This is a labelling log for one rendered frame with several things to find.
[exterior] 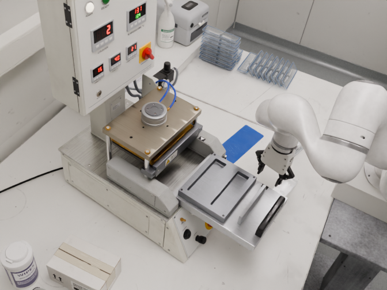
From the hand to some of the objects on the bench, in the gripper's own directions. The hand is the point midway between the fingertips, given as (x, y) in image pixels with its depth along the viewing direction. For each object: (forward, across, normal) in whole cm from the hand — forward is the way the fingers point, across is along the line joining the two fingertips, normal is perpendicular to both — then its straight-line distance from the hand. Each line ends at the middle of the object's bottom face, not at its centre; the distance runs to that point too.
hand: (269, 175), depth 155 cm
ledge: (+12, -85, +24) cm, 89 cm away
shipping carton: (+16, -21, -65) cm, 70 cm away
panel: (+12, -3, -24) cm, 28 cm away
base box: (+14, -30, -26) cm, 42 cm away
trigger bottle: (+7, -89, +40) cm, 98 cm away
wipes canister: (+17, -34, -78) cm, 87 cm away
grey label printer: (+6, -92, +54) cm, 107 cm away
